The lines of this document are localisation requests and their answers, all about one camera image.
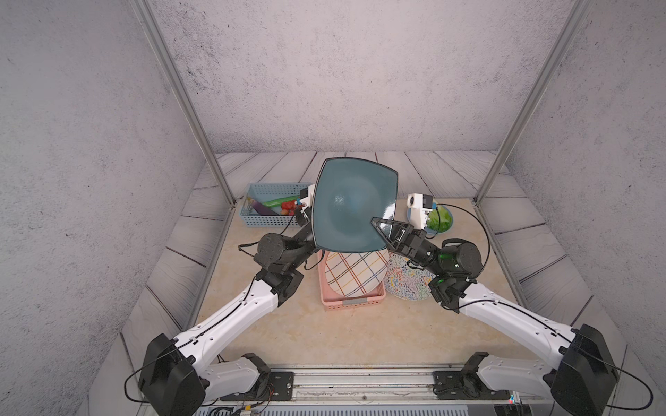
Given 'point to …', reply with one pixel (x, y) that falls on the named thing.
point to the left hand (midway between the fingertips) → (358, 205)
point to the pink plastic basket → (331, 301)
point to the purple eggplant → (262, 210)
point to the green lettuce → (445, 220)
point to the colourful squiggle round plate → (404, 282)
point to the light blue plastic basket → (263, 192)
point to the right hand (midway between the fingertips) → (376, 227)
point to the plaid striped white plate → (355, 274)
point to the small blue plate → (428, 230)
